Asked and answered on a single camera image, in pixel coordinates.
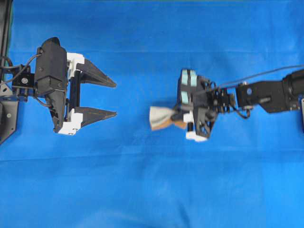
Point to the grey and orange sponge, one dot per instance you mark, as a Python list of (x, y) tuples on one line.
[(160, 118)]

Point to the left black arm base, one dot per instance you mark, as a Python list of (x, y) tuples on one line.
[(8, 108)]

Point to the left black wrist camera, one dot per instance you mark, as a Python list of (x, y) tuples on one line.
[(51, 68)]

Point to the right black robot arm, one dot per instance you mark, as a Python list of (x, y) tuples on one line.
[(272, 96)]

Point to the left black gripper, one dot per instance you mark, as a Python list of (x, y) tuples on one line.
[(67, 115)]

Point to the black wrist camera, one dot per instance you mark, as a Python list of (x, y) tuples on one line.
[(51, 68), (187, 85)]

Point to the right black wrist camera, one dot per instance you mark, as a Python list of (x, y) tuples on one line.
[(187, 85)]

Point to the blue table cloth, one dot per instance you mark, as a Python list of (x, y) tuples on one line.
[(118, 173)]

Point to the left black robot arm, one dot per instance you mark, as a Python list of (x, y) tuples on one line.
[(23, 84)]

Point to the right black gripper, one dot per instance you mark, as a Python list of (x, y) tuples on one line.
[(200, 117)]

